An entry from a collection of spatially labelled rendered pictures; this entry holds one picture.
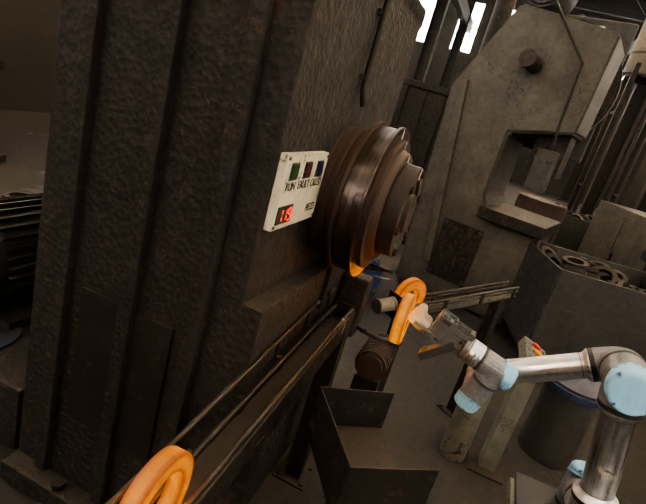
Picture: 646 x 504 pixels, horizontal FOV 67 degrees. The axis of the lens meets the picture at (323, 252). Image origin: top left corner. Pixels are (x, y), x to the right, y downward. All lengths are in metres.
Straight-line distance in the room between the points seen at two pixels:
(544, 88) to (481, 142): 0.57
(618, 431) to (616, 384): 0.14
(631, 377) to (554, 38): 3.07
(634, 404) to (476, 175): 2.92
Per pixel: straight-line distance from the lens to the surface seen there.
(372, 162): 1.31
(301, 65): 1.07
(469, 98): 4.23
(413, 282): 2.00
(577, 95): 4.06
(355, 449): 1.29
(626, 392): 1.47
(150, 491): 0.86
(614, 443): 1.56
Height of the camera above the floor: 1.39
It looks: 18 degrees down
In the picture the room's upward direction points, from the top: 16 degrees clockwise
